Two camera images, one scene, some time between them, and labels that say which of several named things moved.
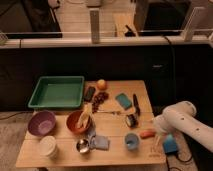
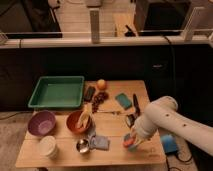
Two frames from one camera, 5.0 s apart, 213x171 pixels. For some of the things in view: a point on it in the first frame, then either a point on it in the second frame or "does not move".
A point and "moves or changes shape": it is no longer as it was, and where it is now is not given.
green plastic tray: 58,92 does not move
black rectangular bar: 136,104 does not move
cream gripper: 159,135 -> 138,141
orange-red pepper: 147,134 moves or changes shape
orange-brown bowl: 72,123 does not move
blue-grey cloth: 100,142 does not move
